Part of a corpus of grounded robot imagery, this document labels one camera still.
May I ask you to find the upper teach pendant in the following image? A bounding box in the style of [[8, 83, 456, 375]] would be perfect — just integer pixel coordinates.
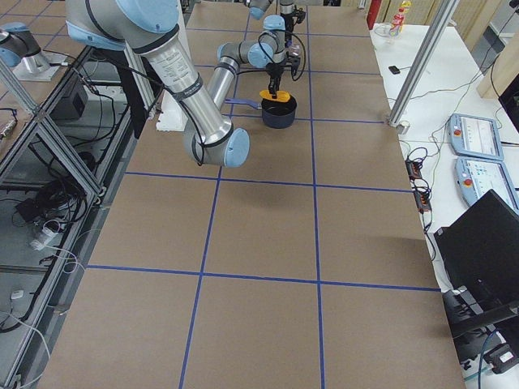
[[446, 113, 504, 161]]

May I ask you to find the black laptop monitor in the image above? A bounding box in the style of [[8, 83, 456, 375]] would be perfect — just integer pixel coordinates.
[[434, 190, 518, 309]]

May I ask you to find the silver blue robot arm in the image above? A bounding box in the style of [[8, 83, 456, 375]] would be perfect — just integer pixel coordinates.
[[241, 0, 306, 48], [66, 0, 285, 168]]

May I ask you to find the right black braided cable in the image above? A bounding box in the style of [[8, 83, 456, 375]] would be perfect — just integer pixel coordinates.
[[238, 32, 307, 82]]

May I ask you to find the teach pendant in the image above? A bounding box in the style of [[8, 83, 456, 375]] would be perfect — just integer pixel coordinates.
[[455, 156, 518, 211], [446, 113, 504, 161]]

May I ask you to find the small black square device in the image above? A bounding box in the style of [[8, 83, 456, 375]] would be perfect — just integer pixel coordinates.
[[388, 66, 401, 75]]

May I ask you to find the yellow plastic corn cob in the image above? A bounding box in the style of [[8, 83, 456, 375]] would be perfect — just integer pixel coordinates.
[[259, 89, 291, 103]]

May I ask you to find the orange black power strip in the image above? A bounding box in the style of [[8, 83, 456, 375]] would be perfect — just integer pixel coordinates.
[[405, 159, 432, 214]]

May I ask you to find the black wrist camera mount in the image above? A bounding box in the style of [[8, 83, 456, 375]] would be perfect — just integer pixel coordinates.
[[294, 8, 307, 24], [284, 54, 301, 78]]

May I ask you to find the lower teach pendant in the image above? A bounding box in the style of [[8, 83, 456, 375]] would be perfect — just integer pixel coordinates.
[[455, 156, 518, 211]]

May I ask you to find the white column pedestal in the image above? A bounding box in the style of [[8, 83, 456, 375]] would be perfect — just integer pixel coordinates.
[[148, 1, 221, 141]]

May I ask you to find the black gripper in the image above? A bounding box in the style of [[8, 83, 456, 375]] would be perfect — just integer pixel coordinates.
[[281, 13, 295, 45], [266, 62, 285, 99]]

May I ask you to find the aluminium frame rack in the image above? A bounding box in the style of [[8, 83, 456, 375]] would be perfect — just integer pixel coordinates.
[[1, 48, 160, 388]]

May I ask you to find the glass lid blue knob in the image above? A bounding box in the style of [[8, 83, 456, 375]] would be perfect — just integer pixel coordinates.
[[286, 43, 302, 58]]

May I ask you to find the dark blue saucepan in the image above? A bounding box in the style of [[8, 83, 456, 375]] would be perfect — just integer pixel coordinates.
[[225, 96, 298, 129]]

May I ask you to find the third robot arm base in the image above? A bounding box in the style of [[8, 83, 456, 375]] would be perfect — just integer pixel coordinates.
[[1, 22, 57, 82]]

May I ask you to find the aluminium frame post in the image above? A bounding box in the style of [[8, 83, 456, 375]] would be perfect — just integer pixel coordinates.
[[388, 0, 460, 127]]

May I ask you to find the red yellow drink bottle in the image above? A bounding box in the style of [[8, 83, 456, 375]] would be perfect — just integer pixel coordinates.
[[388, 1, 412, 37]]

